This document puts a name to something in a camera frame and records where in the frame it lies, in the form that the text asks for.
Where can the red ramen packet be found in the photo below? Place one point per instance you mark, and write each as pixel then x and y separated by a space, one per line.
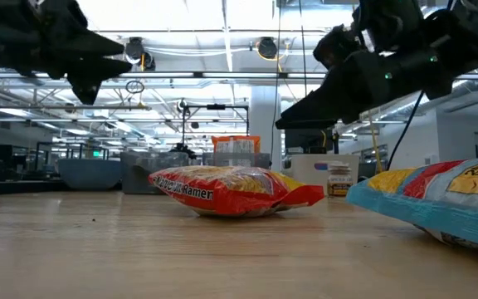
pixel 239 191

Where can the clear plastic bin left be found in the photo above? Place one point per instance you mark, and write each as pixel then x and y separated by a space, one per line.
pixel 139 174

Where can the orange ramen packet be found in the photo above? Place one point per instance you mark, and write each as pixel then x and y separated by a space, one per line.
pixel 235 144

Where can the white square column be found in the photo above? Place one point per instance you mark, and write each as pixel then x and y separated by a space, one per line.
pixel 264 124

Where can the blue-edged ramen packet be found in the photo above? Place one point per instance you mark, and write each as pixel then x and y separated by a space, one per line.
pixel 438 199

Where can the black gantry frame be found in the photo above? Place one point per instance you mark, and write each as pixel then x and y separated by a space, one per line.
pixel 216 106

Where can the black monitor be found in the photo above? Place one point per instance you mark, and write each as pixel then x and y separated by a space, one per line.
pixel 305 141

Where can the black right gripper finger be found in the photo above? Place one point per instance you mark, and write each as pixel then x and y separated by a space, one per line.
pixel 318 112

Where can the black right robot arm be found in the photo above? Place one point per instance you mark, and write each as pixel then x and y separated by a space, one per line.
pixel 471 37

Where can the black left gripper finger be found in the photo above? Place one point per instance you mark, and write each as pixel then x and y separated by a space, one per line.
pixel 89 43
pixel 94 76

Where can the black aluminium table frame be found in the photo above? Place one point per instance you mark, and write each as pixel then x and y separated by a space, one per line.
pixel 15 189

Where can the blue bowl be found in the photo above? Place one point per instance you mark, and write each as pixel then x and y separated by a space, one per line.
pixel 91 174

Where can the white plastic bin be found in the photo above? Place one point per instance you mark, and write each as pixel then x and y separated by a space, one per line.
pixel 305 178

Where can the grey plastic bin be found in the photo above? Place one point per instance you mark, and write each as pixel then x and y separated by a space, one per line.
pixel 261 161

